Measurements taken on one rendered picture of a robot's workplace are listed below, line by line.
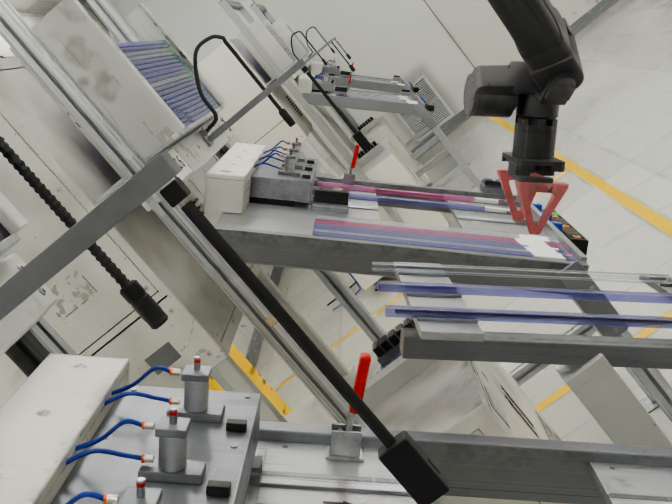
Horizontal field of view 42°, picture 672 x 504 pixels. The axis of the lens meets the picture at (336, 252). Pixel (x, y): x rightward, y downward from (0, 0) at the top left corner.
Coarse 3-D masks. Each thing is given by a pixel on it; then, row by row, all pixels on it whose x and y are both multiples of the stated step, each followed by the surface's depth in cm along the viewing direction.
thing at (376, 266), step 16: (432, 272) 124; (448, 272) 124; (464, 272) 124; (480, 272) 124; (496, 272) 124; (512, 272) 124; (528, 272) 124; (544, 272) 124; (560, 272) 124; (576, 272) 124; (592, 272) 125; (608, 272) 125
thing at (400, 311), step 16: (480, 320) 102; (496, 320) 102; (512, 320) 102; (528, 320) 102; (544, 320) 102; (560, 320) 102; (576, 320) 102; (592, 320) 102; (608, 320) 102; (624, 320) 102; (640, 320) 102; (656, 320) 103
